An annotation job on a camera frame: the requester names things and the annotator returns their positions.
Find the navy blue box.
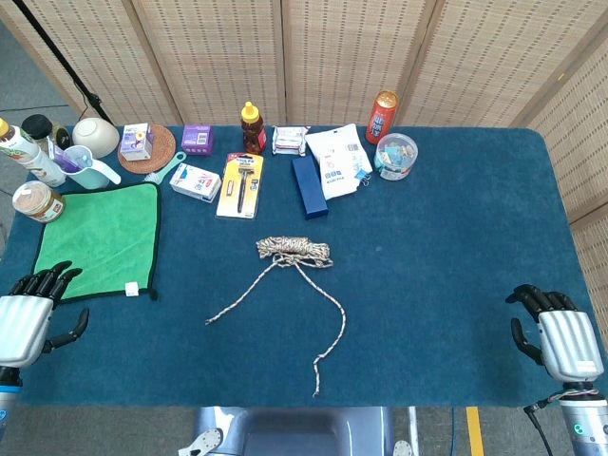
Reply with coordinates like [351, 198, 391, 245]
[291, 156, 330, 220]

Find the razor in yellow pack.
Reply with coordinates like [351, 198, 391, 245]
[216, 152, 265, 220]

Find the white printed plastic bag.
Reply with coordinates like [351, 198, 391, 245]
[304, 123, 373, 200]

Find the purple box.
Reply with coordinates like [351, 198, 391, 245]
[180, 123, 215, 157]

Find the beige bowl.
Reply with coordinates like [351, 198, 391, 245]
[70, 117, 121, 159]

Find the jar with black lid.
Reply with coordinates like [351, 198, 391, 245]
[21, 113, 56, 143]

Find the honey bear bottle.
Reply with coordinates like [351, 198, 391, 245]
[239, 101, 268, 155]

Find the black tripod stand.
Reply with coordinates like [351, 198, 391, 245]
[11, 0, 115, 125]

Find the white blue red box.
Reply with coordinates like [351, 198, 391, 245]
[169, 162, 222, 204]

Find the pale teal measuring cup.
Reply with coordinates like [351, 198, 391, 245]
[56, 144, 123, 190]

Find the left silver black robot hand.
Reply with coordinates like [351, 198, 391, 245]
[0, 259, 90, 370]

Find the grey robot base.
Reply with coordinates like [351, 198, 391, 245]
[178, 406, 414, 456]

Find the white table leg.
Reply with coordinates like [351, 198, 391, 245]
[407, 407, 422, 456]

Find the small white purple carton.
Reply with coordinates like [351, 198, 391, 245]
[119, 123, 156, 162]

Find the clear tub of clips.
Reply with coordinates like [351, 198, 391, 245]
[373, 132, 419, 182]

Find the green microfibre cloth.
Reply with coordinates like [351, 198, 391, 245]
[32, 181, 162, 305]

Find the white bottle with yellow cap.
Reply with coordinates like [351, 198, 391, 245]
[0, 117, 67, 189]

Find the purple tool in cup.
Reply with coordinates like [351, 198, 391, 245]
[49, 137, 85, 173]

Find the bamboo folding screen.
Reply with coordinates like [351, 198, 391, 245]
[0, 0, 608, 343]

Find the red drink can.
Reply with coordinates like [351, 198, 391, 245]
[365, 89, 400, 145]

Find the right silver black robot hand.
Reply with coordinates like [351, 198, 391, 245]
[504, 283, 605, 384]

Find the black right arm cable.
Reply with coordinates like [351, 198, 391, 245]
[522, 397, 564, 456]

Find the beige braided rope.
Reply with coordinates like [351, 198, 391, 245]
[204, 236, 347, 398]

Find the small dark round jar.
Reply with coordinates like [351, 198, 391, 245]
[50, 123, 73, 151]

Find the pale teal brush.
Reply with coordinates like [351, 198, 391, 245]
[142, 151, 188, 185]

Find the round woven coaster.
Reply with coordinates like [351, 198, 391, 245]
[117, 123, 178, 176]

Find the peanut butter jar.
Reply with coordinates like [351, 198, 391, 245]
[11, 180, 67, 224]

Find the blue table cover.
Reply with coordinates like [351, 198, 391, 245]
[0, 123, 598, 409]

